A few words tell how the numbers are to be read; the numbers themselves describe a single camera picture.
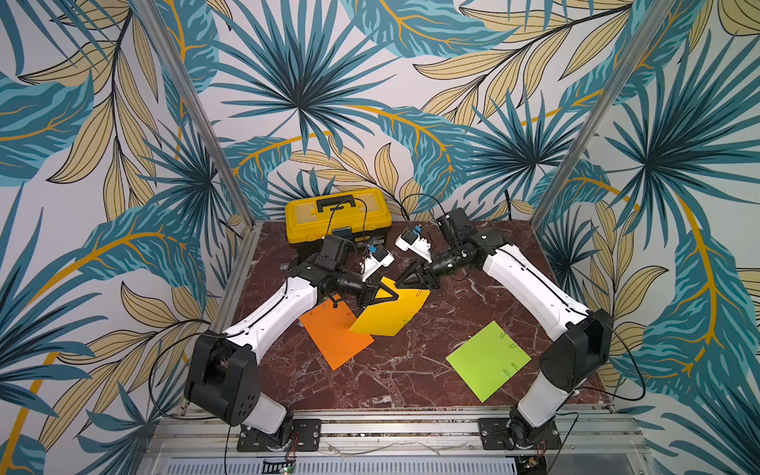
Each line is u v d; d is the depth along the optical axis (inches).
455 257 25.3
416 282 26.6
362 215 39.4
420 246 26.0
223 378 16.3
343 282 26.5
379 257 26.6
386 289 28.0
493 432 28.9
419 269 25.9
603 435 30.1
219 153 38.2
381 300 28.3
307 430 29.0
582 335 17.2
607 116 34.3
